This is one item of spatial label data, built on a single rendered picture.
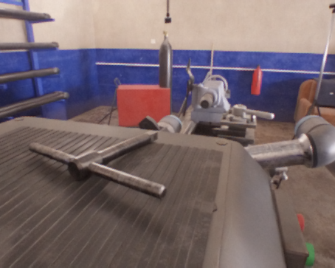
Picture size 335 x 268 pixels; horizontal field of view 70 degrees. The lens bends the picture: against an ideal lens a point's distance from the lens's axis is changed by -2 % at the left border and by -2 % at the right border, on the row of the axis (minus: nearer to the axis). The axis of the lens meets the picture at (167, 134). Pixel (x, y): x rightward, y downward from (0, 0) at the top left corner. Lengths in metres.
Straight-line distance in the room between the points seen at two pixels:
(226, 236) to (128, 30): 5.53
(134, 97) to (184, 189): 3.73
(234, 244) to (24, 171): 0.23
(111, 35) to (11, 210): 5.66
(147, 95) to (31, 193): 3.72
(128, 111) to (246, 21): 2.77
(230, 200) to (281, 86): 5.04
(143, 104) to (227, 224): 3.79
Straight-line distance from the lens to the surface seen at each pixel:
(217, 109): 2.03
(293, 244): 0.32
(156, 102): 3.97
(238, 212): 0.24
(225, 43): 5.15
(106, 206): 0.23
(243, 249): 0.21
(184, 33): 5.27
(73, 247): 0.20
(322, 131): 0.91
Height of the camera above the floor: 1.48
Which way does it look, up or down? 21 degrees down
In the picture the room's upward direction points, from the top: 1 degrees clockwise
